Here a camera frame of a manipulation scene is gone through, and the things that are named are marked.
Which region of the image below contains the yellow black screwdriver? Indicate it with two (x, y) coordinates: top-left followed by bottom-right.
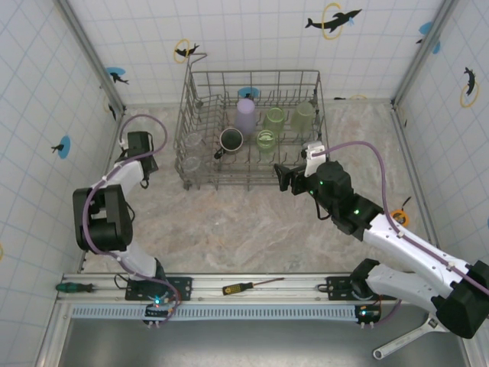
(222, 277), (286, 296)

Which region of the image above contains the frosted pale green cup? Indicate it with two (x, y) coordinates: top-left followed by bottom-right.
(290, 100), (316, 133)

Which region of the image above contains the small dolphin ring sticker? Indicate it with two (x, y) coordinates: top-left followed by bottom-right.
(173, 37), (201, 64)

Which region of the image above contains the lilac plastic cup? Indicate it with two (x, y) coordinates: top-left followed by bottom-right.
(235, 98), (256, 135)

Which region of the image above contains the green handled screwdriver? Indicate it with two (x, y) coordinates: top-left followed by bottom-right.
(56, 281), (95, 294)

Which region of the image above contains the grey wire dish rack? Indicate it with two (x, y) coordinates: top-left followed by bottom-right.
(173, 52), (326, 192)

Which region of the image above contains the yellow tape measure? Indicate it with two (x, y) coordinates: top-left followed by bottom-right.
(393, 196), (413, 223)

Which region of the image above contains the black seahorse yellow ring sticker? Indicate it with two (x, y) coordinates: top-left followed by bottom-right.
(459, 67), (481, 109)

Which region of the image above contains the short green plastic cup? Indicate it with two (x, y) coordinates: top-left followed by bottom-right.
(263, 107), (286, 135)

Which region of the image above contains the black fish blue oval sticker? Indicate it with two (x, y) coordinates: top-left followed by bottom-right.
(50, 135), (72, 159)

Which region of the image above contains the blue patch wall sticker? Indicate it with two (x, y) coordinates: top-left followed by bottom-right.
(416, 21), (442, 54)

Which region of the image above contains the shark on blue oval sticker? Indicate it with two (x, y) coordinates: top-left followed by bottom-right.
(105, 67), (130, 86)

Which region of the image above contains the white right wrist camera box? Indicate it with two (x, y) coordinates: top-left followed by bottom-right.
(301, 140), (329, 177)

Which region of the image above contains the light blue cable duct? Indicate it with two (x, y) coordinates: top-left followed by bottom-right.
(71, 304), (362, 320)

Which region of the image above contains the black mug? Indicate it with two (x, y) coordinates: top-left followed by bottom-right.
(213, 128), (245, 160)

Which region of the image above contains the black fish yellow ring sticker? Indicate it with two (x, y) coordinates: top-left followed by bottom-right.
(102, 95), (118, 122)

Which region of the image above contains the tall green plastic cup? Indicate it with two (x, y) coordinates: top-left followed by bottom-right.
(255, 129), (277, 156)

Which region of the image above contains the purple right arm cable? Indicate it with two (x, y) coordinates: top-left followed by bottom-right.
(315, 141), (489, 328)

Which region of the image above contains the large dolphin ring sticker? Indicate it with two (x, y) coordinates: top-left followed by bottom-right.
(304, 2), (363, 41)

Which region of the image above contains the silver adjustable wrench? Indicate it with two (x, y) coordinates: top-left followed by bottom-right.
(373, 312), (440, 360)

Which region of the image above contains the aluminium frame post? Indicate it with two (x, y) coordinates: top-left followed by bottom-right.
(57, 0), (127, 115)
(391, 0), (459, 110)

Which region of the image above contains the aluminium mounting rail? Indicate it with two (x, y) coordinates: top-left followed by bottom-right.
(57, 271), (474, 305)

